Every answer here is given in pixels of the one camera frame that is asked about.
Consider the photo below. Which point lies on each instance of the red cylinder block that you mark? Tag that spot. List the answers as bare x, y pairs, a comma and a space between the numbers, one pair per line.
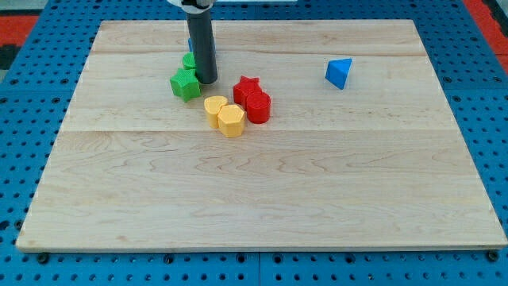
258, 107

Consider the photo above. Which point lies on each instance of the light wooden board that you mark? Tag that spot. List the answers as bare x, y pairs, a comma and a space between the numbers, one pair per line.
379, 165

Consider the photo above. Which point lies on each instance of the red star block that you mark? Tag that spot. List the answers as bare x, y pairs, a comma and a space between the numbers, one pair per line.
244, 88

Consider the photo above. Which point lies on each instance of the yellow heart block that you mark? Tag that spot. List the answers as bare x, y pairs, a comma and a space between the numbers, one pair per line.
212, 106

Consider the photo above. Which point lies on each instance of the green star block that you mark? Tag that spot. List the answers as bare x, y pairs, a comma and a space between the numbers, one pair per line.
185, 85

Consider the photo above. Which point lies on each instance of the blue triangle block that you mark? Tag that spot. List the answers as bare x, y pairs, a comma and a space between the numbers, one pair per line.
337, 72

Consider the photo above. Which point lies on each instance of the yellow hexagon block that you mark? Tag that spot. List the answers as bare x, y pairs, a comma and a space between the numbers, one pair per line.
231, 120

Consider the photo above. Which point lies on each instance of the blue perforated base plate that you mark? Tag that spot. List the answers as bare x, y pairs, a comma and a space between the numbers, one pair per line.
39, 85

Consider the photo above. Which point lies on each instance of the green cylinder block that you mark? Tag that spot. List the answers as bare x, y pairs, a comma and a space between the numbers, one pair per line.
188, 61

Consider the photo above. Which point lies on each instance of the blue cube block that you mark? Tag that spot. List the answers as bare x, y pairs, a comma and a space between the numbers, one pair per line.
191, 47

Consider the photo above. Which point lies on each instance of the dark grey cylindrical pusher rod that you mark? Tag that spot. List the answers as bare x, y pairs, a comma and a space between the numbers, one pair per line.
203, 46

